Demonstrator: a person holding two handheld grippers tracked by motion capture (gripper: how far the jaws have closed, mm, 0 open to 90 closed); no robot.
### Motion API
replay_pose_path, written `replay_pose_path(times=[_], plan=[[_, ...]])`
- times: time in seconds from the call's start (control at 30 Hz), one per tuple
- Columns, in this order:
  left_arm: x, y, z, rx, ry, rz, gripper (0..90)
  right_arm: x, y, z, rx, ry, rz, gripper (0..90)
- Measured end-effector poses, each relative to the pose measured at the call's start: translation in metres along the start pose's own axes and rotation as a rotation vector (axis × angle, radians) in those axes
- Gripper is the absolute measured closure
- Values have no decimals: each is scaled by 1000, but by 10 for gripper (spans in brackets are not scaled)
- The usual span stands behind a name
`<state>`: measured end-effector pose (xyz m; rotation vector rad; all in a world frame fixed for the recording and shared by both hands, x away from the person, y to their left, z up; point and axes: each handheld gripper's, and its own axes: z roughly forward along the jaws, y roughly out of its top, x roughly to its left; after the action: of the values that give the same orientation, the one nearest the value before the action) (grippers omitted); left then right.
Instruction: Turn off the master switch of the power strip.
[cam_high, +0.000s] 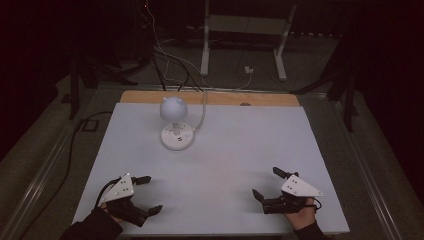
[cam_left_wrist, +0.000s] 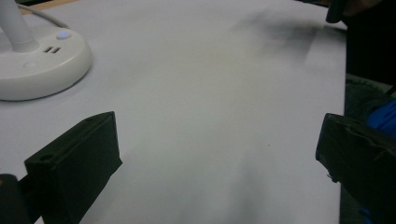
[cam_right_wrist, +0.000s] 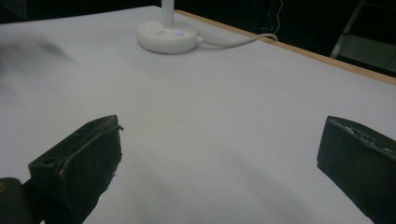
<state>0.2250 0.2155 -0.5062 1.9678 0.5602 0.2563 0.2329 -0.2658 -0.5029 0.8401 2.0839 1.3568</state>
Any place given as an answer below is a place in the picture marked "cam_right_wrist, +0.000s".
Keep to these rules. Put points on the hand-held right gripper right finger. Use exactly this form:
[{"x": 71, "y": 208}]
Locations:
[{"x": 358, "y": 161}]

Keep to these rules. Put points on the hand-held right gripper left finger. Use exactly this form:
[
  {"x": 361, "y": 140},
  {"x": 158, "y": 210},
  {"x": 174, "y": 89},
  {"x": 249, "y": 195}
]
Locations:
[{"x": 84, "y": 165}]

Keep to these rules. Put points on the metal stand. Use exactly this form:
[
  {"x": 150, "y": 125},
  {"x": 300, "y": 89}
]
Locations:
[{"x": 362, "y": 40}]

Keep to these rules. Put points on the white round lamp base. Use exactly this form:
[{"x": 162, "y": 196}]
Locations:
[{"x": 168, "y": 35}]

